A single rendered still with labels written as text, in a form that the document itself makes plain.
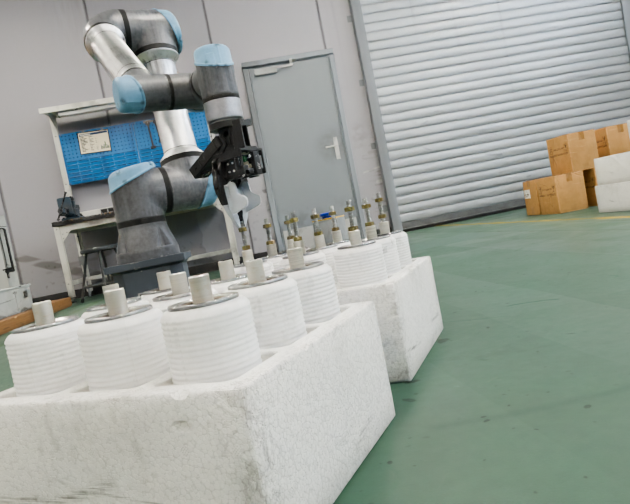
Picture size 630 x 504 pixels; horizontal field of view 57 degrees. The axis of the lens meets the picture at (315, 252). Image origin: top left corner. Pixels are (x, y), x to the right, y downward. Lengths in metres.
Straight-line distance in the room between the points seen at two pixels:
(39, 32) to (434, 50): 4.17
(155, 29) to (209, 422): 1.22
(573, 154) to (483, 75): 2.29
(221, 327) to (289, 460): 0.15
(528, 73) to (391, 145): 1.78
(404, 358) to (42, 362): 0.60
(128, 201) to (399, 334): 0.73
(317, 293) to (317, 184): 5.61
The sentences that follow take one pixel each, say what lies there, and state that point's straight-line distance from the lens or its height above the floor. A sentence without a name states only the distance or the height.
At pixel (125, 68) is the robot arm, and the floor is 0.70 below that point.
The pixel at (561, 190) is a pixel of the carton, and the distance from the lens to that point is 4.94.
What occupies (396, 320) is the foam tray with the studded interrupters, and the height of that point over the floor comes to 0.11.
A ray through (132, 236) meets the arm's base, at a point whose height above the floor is 0.36.
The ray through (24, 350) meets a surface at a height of 0.23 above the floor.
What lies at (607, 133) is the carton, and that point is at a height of 0.55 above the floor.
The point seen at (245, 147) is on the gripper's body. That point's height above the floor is 0.48.
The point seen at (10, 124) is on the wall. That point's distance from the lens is 6.84.
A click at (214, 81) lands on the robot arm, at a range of 1.21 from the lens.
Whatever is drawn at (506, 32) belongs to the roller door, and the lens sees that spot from 7.26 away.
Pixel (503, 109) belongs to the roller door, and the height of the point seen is 1.13.
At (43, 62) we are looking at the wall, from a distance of 6.87.
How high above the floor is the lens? 0.31
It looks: 3 degrees down
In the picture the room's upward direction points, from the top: 11 degrees counter-clockwise
